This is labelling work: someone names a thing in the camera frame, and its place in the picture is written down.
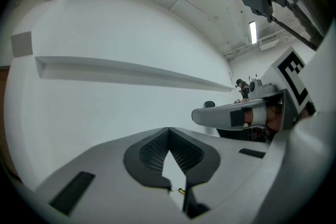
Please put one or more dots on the ceiling light panel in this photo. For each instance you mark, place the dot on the ceiling light panel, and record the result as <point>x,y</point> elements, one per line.
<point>252,32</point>

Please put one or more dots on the white ceiling air vent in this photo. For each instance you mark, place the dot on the white ceiling air vent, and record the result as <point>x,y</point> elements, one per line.
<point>268,42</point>

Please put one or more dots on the grey table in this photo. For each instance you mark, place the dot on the grey table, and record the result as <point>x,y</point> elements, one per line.
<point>174,173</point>

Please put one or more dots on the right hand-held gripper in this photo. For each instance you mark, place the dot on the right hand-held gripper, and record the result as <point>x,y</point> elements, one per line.
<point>288,73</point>

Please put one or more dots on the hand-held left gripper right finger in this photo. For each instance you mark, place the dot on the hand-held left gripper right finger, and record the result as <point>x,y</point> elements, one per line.
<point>231,170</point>

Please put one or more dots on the black office chair with headrest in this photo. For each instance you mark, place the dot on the black office chair with headrest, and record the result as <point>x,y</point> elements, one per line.
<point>209,104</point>

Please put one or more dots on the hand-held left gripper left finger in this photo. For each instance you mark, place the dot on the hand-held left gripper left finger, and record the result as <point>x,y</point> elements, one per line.
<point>105,186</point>

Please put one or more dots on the yellow utility knife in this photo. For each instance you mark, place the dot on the yellow utility knife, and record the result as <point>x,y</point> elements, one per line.
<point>181,191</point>

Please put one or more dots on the person's right hand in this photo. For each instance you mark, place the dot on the person's right hand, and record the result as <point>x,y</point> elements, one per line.
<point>274,118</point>

